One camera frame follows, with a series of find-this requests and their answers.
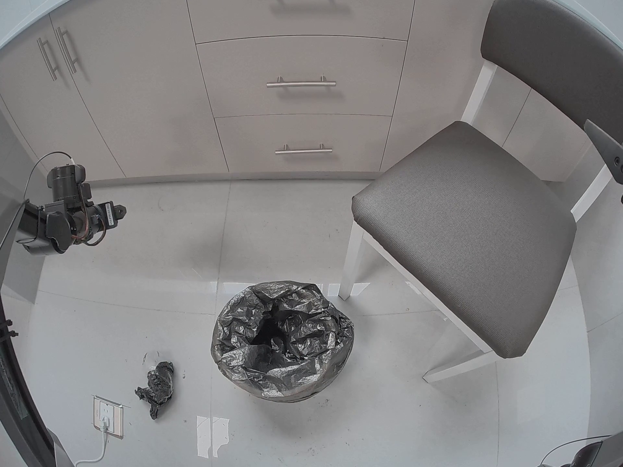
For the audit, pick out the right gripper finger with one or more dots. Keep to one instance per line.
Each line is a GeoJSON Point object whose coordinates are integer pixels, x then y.
{"type": "Point", "coordinates": [608, 156]}

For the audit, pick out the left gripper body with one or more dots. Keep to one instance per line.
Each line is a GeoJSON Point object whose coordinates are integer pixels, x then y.
{"type": "Point", "coordinates": [112, 213]}

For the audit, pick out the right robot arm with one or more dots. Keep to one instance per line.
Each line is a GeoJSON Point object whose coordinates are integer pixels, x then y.
{"type": "Point", "coordinates": [603, 453]}

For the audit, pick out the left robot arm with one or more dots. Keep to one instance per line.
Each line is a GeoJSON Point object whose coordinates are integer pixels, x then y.
{"type": "Point", "coordinates": [63, 222]}

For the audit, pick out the crumpled black plastic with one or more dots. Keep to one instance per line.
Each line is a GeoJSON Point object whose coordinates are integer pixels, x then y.
{"type": "Point", "coordinates": [158, 387]}

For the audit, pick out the grey padded white-legged chair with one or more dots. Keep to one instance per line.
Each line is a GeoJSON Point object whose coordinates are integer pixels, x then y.
{"type": "Point", "coordinates": [467, 241]}

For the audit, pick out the beige cabinet with drawers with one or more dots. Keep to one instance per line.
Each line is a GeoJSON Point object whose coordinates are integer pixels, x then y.
{"type": "Point", "coordinates": [301, 42]}

